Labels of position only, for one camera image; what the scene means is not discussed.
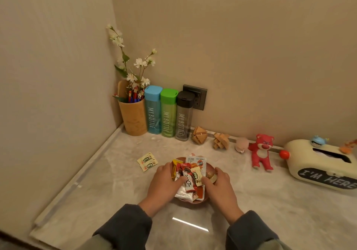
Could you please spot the person's right hand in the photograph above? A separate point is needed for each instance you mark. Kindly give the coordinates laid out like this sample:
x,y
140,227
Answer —
x,y
221,191

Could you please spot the person's left hand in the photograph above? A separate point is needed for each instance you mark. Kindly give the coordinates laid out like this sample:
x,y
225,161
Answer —
x,y
161,185

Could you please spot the person's right thumb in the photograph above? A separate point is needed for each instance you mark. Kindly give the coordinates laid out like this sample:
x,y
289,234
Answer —
x,y
207,181

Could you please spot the person's left thumb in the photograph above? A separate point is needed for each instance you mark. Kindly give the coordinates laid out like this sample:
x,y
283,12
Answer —
x,y
179,181

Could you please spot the gold foil candy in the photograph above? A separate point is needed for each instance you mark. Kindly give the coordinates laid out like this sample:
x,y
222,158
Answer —
x,y
211,175

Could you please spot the person's left forearm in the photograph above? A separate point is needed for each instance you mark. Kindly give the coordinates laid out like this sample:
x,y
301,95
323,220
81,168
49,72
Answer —
x,y
125,227

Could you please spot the person's right forearm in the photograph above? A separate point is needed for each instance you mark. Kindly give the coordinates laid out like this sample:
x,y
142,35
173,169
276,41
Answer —
x,y
248,233

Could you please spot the red chocolate bar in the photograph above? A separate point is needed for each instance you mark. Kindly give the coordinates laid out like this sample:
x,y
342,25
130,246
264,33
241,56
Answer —
x,y
190,184

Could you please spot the cream sachet with green logo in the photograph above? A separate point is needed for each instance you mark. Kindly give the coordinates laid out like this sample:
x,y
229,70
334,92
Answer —
x,y
145,158
149,165
196,176

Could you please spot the orange and white snack packet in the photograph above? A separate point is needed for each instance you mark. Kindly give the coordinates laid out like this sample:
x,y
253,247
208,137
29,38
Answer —
x,y
200,193

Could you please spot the plain white snack packet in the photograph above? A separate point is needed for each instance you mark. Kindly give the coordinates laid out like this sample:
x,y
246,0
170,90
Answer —
x,y
184,194

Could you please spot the yellow snack packet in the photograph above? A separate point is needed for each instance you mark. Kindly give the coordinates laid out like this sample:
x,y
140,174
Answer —
x,y
176,164

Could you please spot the pink snack bowl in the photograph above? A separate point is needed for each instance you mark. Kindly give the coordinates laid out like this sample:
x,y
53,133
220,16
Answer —
x,y
201,200

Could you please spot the white packet with orange label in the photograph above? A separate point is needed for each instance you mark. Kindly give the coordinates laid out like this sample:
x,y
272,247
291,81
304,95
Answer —
x,y
199,162

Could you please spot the wooden burr puzzle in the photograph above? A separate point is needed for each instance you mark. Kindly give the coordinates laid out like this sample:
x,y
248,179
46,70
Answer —
x,y
221,141

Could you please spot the wooden ball puzzle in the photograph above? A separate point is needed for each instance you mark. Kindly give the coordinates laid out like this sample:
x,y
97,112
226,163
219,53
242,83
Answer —
x,y
199,135

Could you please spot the small pink figurine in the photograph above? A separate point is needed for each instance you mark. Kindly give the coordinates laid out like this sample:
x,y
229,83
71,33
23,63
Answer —
x,y
242,144

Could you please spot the red bear toy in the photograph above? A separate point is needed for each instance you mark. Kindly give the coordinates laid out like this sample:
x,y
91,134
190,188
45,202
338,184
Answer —
x,y
262,150

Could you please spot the black lidded water bottle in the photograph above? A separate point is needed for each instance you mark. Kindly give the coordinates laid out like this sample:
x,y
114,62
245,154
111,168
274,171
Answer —
x,y
184,116

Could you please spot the green lidded water bottle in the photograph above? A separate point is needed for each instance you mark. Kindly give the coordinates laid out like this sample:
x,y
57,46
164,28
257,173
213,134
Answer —
x,y
169,113

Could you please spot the blue lidded water bottle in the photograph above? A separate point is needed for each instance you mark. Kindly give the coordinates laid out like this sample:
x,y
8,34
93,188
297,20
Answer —
x,y
153,110

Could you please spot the bamboo pen holder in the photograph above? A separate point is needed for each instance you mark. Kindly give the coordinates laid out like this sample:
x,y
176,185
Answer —
x,y
134,118

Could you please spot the bunch of red blue pens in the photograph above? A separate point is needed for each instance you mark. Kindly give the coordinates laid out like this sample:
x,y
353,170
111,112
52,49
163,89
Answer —
x,y
134,95

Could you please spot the cream tissue box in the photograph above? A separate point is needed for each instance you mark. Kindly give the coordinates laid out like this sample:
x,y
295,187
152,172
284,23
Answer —
x,y
306,160

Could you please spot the white artificial flower sprig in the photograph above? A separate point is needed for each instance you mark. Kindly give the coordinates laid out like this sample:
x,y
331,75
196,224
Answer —
x,y
131,77

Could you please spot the blue whale figurine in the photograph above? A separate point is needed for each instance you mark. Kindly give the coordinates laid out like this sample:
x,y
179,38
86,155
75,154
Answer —
x,y
318,141

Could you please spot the orange figurine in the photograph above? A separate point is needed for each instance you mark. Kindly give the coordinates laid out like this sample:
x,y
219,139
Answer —
x,y
348,147

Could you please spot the dark grey wall socket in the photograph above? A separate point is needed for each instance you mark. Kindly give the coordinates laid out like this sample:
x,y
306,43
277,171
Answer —
x,y
201,96

